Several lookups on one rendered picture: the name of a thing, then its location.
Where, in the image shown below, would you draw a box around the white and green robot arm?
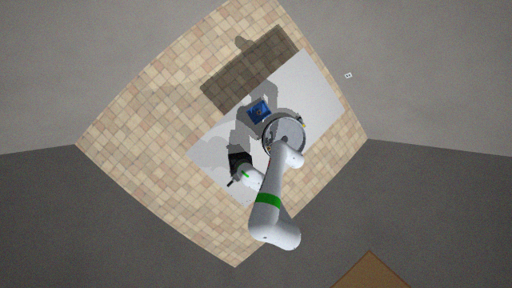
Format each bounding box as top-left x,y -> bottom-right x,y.
227,140 -> 304,250

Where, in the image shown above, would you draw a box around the blue crate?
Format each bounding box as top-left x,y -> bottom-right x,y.
246,100 -> 272,125

